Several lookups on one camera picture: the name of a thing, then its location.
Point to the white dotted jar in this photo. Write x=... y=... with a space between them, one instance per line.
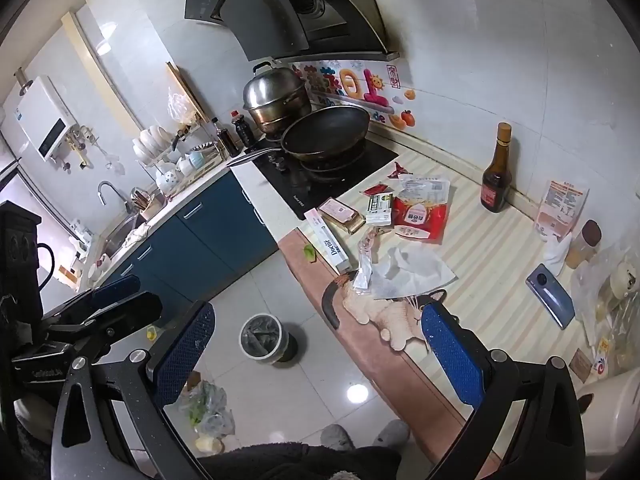
x=166 y=182

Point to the large brown sauce bottle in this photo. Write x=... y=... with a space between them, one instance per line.
x=496 y=185

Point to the long white box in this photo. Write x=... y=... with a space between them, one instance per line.
x=327 y=242

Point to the colourful wall sticker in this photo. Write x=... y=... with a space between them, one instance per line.
x=370 y=87

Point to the stack of white bowls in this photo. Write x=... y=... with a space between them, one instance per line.
x=150 y=142

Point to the grey bin liner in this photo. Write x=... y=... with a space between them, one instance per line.
x=260 y=335

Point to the white plastic bag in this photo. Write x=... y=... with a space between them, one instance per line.
x=415 y=272

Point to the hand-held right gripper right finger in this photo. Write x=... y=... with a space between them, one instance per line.
x=450 y=360

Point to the clear bag of vegetables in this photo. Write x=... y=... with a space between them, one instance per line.
x=210 y=405

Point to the blue kitchen cabinets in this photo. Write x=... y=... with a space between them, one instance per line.
x=200 y=240

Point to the chrome faucet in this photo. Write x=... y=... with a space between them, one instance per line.
x=107 y=187

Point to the short dark sauce bottle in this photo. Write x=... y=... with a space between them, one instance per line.
x=243 y=132

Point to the pale cabbage piece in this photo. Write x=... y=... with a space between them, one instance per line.
x=207 y=443

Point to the stainless steel steamer pot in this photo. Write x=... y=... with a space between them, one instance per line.
x=275 y=95

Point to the white and blue mugs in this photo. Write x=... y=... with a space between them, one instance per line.
x=192 y=162

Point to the red white snack bag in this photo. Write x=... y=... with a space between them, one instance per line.
x=417 y=215

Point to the blue smartphone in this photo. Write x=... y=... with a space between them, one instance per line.
x=550 y=295

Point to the jar with brown lid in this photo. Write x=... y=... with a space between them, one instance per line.
x=582 y=247

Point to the black glass cooktop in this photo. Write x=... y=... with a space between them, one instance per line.
x=320 y=192

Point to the small red packet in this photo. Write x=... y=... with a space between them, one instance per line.
x=377 y=189

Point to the hanging clear plastic bag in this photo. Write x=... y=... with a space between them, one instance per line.
x=181 y=105

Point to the tall dark sauce bottle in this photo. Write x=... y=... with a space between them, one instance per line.
x=227 y=142

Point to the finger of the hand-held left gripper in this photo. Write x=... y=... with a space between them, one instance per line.
x=116 y=288
x=135 y=310

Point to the black frying pan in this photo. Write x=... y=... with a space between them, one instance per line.
x=325 y=132

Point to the torn red wrapper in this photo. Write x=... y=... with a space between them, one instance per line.
x=398 y=171

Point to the small green white box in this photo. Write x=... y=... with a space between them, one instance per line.
x=377 y=207

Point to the pink standing packet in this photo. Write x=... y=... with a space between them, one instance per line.
x=560 y=210

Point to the pink brown packet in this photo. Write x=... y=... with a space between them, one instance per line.
x=340 y=210

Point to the black range hood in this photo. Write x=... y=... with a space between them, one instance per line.
x=260 y=5

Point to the crumpled white tissue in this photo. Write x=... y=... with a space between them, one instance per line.
x=555 y=255

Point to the white water heater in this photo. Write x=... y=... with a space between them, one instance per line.
x=40 y=115

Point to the steel sink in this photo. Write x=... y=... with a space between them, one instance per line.
x=122 y=235

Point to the white trash bin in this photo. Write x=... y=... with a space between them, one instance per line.
x=267 y=358

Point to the white kitchen appliance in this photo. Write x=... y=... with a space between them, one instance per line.
x=620 y=410

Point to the metal dish rack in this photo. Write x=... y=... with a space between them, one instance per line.
x=207 y=152

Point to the large clear plastic bag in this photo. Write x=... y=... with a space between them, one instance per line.
x=610 y=300

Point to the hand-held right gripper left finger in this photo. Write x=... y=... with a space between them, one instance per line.
x=185 y=355

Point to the silver foil wrapper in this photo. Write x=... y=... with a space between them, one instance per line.
x=365 y=265

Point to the utensil holder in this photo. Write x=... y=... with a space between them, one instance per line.
x=147 y=202

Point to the person's dark clothing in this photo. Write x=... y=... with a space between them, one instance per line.
x=300 y=462

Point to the grey slipper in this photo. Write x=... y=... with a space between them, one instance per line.
x=391 y=432
x=336 y=437

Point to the wooden cutting board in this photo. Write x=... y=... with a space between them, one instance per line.
x=187 y=90

